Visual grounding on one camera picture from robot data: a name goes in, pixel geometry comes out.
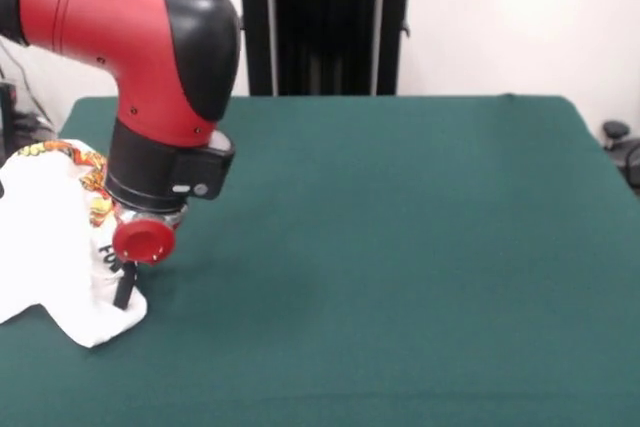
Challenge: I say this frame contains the black office chair base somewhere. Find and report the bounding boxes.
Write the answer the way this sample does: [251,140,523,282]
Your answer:
[601,120,640,183]

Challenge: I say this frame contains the grey wall cables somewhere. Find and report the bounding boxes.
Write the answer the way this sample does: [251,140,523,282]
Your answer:
[0,41,56,128]

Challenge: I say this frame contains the dark green tablecloth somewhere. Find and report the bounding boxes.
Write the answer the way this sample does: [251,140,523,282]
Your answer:
[0,93,640,427]

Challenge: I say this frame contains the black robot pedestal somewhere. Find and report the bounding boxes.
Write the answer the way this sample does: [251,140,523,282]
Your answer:
[218,0,434,97]

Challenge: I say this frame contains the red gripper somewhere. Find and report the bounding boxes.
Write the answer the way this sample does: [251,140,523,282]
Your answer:
[111,211,177,311]

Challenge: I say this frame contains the white printed t-shirt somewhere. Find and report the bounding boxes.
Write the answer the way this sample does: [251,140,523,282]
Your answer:
[0,138,149,349]

